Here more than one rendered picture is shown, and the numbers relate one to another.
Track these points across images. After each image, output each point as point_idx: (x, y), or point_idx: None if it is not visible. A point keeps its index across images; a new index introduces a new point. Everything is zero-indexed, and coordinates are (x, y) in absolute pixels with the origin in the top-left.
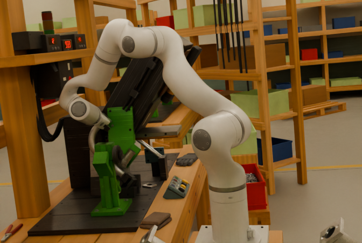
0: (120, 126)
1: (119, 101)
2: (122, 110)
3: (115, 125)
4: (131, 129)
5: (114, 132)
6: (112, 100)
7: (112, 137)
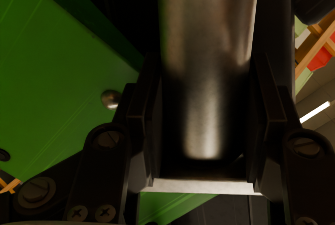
0: (62, 130)
1: (217, 224)
2: (150, 207)
3: (97, 111)
4: (3, 161)
5: (46, 66)
6: (266, 204)
7: (19, 22)
